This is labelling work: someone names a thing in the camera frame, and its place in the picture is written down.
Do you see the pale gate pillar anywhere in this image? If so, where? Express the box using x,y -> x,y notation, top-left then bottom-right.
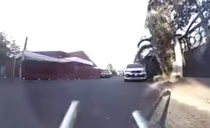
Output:
173,34 -> 185,78

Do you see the robot's own part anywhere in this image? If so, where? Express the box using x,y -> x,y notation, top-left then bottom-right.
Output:
131,110 -> 150,128
58,100 -> 80,128

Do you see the pole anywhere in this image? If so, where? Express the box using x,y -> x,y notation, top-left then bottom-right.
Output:
18,36 -> 29,81

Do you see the palm bush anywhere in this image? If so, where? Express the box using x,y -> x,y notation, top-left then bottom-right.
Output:
134,35 -> 161,78

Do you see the tree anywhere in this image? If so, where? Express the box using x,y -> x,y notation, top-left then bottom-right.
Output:
144,0 -> 194,78
0,27 -> 22,80

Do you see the white car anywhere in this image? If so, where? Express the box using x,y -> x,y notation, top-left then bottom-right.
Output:
123,63 -> 149,82

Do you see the grey asphalt road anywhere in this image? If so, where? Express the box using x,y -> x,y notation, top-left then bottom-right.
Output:
0,75 -> 172,128

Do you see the pale paved sidewalk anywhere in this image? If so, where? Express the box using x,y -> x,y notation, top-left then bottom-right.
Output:
152,77 -> 210,128

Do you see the red building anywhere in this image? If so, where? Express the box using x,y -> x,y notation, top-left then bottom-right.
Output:
4,50 -> 103,81

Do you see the dark metal gate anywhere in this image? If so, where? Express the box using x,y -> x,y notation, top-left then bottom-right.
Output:
178,6 -> 210,80

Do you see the dark car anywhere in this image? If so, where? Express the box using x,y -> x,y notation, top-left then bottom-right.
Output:
100,70 -> 113,79

